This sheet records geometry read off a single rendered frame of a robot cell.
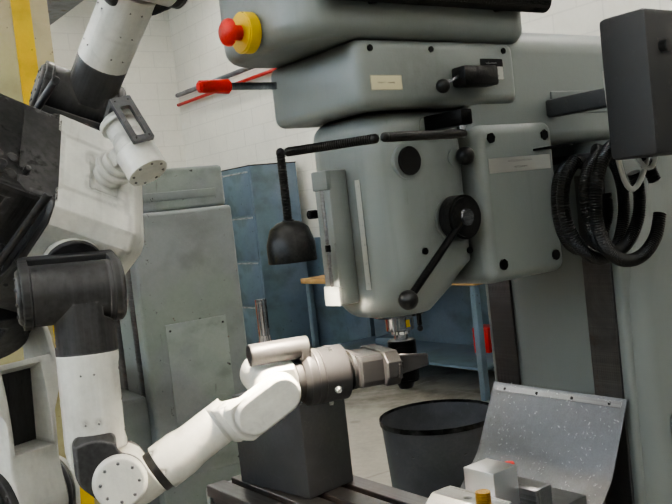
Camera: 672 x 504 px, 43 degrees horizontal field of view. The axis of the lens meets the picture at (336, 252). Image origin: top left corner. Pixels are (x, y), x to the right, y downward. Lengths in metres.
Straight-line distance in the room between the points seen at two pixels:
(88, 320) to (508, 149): 0.71
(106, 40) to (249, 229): 7.25
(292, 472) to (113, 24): 0.89
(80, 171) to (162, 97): 9.89
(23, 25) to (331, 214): 1.88
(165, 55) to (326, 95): 10.17
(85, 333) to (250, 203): 7.40
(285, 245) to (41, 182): 0.39
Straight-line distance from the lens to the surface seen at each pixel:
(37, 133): 1.45
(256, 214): 8.61
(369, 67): 1.26
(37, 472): 1.72
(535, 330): 1.72
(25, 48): 3.00
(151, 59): 11.36
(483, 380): 6.24
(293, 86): 1.38
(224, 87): 1.37
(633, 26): 1.34
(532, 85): 1.52
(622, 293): 1.58
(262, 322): 1.79
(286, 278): 8.78
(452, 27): 1.38
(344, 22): 1.24
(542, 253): 1.49
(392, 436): 3.38
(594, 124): 1.64
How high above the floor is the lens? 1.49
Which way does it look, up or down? 3 degrees down
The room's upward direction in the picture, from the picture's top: 6 degrees counter-clockwise
